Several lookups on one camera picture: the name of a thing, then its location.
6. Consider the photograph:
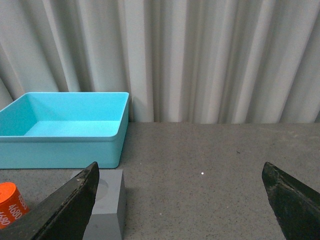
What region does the orange cylinder part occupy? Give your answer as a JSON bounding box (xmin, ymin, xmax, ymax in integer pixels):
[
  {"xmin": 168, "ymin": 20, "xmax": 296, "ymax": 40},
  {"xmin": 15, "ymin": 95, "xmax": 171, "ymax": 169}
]
[{"xmin": 0, "ymin": 182, "xmax": 30, "ymax": 230}]

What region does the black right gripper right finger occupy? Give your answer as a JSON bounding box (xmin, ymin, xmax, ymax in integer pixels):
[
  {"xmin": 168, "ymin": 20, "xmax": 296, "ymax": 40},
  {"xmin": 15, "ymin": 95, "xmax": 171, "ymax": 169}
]
[{"xmin": 261, "ymin": 162, "xmax": 320, "ymax": 240}]

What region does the gray block with round hole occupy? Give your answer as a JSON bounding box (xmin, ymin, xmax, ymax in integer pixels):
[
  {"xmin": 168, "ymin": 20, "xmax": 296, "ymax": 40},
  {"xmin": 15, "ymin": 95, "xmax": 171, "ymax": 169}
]
[{"xmin": 83, "ymin": 169, "xmax": 126, "ymax": 240}]

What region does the light blue plastic box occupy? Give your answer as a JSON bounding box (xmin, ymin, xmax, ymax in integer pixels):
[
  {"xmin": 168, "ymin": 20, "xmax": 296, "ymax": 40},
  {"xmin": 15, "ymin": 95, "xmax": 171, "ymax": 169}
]
[{"xmin": 0, "ymin": 92, "xmax": 129, "ymax": 169}]

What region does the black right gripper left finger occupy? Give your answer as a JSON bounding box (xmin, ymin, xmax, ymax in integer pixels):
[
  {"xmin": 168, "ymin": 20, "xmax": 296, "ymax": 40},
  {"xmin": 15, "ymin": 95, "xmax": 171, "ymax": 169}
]
[{"xmin": 0, "ymin": 161, "xmax": 100, "ymax": 240}]

